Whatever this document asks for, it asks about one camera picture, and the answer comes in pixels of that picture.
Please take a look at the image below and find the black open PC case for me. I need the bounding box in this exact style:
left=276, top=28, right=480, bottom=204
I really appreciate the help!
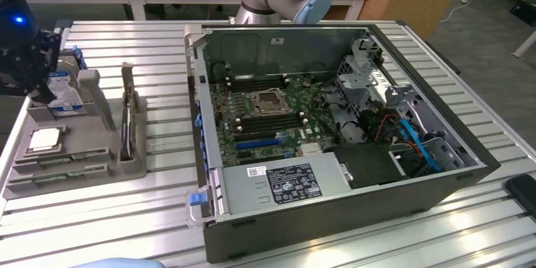
left=182, top=23, right=502, bottom=264

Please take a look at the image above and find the metal disk bay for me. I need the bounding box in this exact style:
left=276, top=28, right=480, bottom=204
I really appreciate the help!
left=336, top=38, right=420, bottom=106
left=388, top=85, right=478, bottom=178

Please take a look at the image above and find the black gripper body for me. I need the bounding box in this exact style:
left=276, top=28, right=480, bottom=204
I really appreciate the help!
left=0, top=0, right=41, bottom=97

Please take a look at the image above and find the graphics card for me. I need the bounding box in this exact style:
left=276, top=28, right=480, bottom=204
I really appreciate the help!
left=118, top=62, right=140, bottom=159

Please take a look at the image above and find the silver chipset heatsink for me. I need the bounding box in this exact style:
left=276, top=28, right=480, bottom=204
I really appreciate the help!
left=300, top=143, right=324, bottom=156

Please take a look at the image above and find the white cable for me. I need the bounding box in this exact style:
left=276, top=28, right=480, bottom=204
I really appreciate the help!
left=438, top=1, right=469, bottom=23

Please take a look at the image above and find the hard disk blue label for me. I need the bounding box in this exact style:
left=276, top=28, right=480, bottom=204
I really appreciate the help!
left=44, top=57, right=85, bottom=112

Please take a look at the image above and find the green RAM stick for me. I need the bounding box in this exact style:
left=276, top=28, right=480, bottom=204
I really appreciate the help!
left=36, top=151, right=92, bottom=164
left=32, top=169, right=88, bottom=185

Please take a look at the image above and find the black RAM slot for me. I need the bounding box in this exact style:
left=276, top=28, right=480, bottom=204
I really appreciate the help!
left=237, top=122, right=309, bottom=133
left=228, top=83, right=292, bottom=90
left=237, top=119, right=309, bottom=130
left=236, top=112, right=305, bottom=124
left=228, top=80, right=290, bottom=86
left=228, top=73, right=289, bottom=80
left=228, top=77, right=289, bottom=83
left=236, top=115, right=308, bottom=127

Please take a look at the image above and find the hard disk blue bracket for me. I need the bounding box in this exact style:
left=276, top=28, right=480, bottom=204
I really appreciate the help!
left=61, top=45, right=89, bottom=72

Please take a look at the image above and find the green motherboard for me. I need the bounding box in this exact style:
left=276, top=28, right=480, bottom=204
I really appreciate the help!
left=208, top=74, right=341, bottom=168

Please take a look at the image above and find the black box on floor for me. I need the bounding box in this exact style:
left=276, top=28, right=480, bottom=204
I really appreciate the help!
left=508, top=0, right=536, bottom=28

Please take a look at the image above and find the grey parts rack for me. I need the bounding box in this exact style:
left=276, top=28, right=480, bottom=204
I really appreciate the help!
left=1, top=67, right=149, bottom=200

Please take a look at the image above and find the blue wire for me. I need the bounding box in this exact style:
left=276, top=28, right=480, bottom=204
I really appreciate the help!
left=396, top=117, right=445, bottom=175

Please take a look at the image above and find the silver CPU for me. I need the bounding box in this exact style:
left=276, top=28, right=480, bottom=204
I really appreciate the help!
left=28, top=127, right=64, bottom=153

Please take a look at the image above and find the blue expansion slot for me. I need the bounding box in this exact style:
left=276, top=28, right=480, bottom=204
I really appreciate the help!
left=236, top=138, right=282, bottom=152

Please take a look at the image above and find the light blue rounded object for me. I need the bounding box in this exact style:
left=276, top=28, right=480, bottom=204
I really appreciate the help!
left=77, top=257, right=169, bottom=268

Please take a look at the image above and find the grey power supply with label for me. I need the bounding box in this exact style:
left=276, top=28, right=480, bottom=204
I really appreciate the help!
left=220, top=153, right=349, bottom=216

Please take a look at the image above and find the CPU socket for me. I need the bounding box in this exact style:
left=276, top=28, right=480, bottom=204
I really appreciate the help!
left=245, top=87, right=294, bottom=117

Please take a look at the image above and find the black expansion slot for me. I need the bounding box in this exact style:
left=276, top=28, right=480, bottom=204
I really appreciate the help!
left=233, top=132, right=278, bottom=143
left=237, top=151, right=280, bottom=161

